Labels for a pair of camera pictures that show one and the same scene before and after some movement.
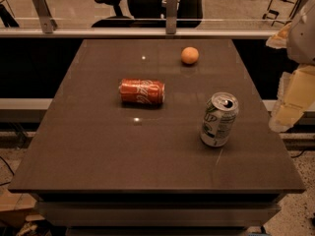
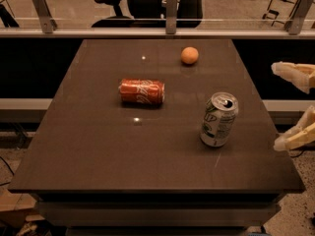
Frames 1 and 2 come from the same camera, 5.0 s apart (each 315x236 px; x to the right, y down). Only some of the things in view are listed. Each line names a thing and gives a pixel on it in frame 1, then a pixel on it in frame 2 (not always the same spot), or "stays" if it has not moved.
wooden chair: (283, 4) stays
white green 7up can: (220, 113) stays
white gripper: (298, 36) to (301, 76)
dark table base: (157, 213) stays
